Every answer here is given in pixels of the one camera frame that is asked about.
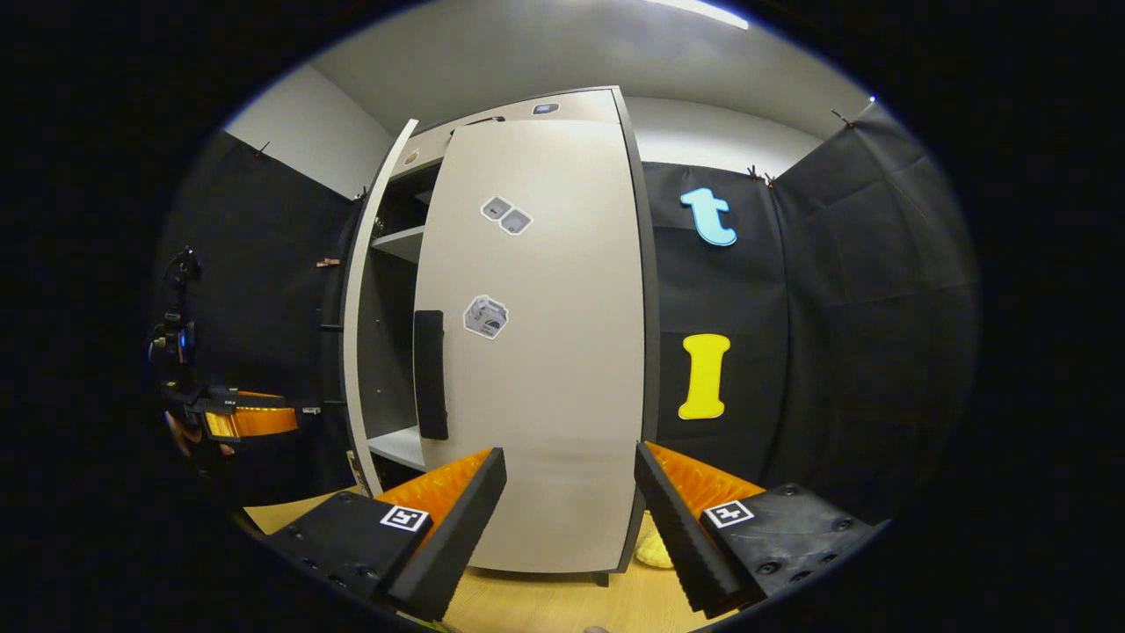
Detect white cabinet door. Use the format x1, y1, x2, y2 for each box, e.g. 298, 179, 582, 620
412, 119, 648, 575
315, 118, 422, 498

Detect yellow bun-shaped toy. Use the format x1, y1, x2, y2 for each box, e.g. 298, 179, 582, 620
634, 512, 677, 571

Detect white and grey cabinet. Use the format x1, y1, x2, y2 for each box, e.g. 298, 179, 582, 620
341, 85, 663, 588

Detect beige cabinet drawer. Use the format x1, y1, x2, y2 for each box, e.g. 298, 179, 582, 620
391, 88, 621, 182

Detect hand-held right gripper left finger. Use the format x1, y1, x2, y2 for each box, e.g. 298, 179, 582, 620
264, 447, 509, 622

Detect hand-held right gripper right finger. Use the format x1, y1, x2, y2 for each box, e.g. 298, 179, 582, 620
633, 441, 887, 616

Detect long ceiling light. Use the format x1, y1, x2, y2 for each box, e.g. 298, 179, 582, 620
644, 0, 751, 33

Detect black backdrop cloth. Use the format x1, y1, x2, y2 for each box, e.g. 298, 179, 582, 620
156, 99, 983, 530

